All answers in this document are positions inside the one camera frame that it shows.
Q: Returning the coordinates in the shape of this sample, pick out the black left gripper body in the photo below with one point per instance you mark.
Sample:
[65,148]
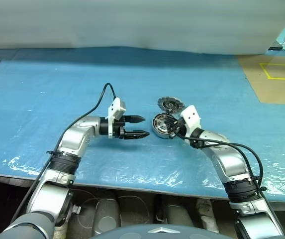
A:
[120,130]

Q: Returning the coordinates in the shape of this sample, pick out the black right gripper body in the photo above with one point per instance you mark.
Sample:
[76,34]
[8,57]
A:
[181,127]

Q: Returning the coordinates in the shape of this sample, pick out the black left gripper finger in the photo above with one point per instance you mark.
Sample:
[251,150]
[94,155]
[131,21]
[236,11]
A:
[134,119]
[136,134]

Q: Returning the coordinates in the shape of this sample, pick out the silver spoked rotor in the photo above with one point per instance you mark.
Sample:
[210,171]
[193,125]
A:
[162,126]

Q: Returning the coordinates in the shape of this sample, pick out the silver motor housing copper windings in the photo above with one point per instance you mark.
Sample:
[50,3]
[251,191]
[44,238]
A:
[157,134]

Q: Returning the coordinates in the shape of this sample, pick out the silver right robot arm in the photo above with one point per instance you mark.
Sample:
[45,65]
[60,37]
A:
[229,159]

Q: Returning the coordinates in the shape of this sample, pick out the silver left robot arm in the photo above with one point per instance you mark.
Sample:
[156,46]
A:
[72,139]

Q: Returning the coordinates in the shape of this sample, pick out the grey toothed gear disc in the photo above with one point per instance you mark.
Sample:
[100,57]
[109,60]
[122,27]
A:
[169,103]

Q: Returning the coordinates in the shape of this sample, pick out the blue plastic table cover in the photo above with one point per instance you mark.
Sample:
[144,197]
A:
[57,99]

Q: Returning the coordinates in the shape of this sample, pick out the brown cardboard sheet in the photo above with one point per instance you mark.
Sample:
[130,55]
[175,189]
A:
[254,87]

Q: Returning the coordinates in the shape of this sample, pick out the grey rounded shape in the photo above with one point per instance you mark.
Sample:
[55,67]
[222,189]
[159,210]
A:
[107,214]
[179,215]

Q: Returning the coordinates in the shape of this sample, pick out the white foam backdrop sheet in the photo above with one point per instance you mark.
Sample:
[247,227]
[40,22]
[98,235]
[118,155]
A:
[132,22]

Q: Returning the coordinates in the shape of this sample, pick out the grey robot torso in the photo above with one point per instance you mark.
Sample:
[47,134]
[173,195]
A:
[154,230]

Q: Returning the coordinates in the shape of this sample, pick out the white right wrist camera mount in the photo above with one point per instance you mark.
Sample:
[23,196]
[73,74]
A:
[192,117]

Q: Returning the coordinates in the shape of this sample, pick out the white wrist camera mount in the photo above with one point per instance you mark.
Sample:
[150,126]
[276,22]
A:
[116,107]
[192,117]

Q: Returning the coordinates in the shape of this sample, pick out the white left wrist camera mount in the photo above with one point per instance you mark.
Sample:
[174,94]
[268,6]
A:
[116,107]

